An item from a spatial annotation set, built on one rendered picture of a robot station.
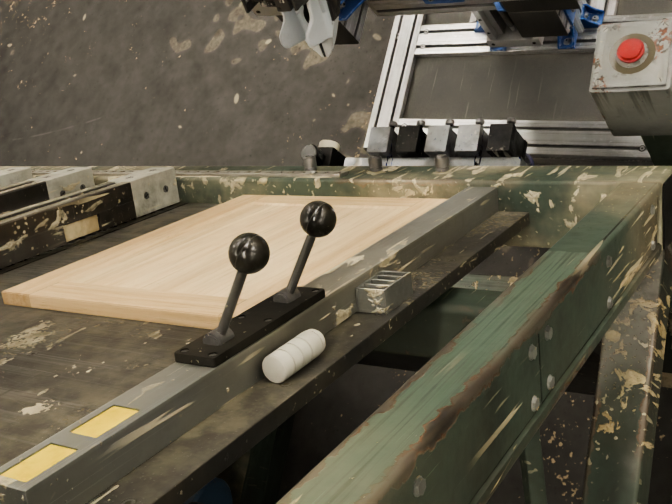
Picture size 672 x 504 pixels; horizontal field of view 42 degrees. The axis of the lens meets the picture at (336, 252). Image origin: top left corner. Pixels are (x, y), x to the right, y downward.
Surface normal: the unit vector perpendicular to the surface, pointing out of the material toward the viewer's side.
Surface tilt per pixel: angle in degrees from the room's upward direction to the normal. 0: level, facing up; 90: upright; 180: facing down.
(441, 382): 56
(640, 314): 0
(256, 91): 0
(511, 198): 34
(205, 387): 90
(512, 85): 0
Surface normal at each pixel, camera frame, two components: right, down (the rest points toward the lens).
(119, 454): 0.86, 0.05
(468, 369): -0.11, -0.96
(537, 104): -0.48, -0.30
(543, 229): -0.51, 0.29
